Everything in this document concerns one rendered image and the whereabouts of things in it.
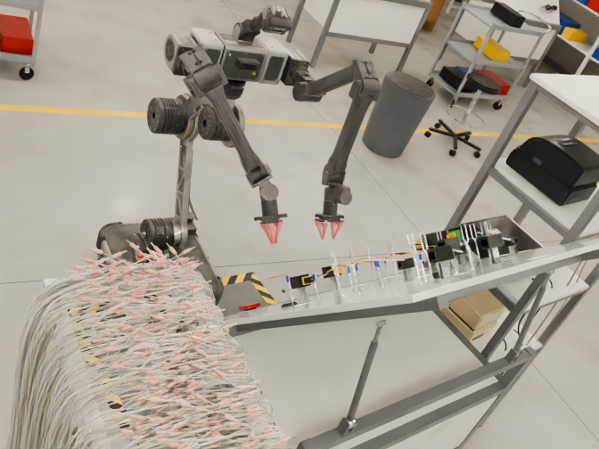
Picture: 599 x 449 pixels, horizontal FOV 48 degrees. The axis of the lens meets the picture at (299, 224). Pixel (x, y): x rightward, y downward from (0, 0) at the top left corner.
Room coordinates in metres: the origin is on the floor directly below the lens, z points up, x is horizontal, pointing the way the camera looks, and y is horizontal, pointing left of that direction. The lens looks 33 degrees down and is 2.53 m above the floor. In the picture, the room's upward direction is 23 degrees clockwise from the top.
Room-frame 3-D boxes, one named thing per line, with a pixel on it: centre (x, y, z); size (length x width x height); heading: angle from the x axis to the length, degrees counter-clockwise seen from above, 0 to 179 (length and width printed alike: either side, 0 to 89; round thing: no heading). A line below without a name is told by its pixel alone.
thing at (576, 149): (2.65, -0.86, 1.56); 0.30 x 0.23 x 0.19; 51
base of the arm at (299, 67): (2.68, 0.24, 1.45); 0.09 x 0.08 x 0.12; 131
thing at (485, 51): (7.62, -1.17, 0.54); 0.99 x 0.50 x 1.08; 134
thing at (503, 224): (2.68, -0.88, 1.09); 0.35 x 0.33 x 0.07; 139
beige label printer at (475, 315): (2.64, -0.85, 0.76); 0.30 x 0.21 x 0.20; 52
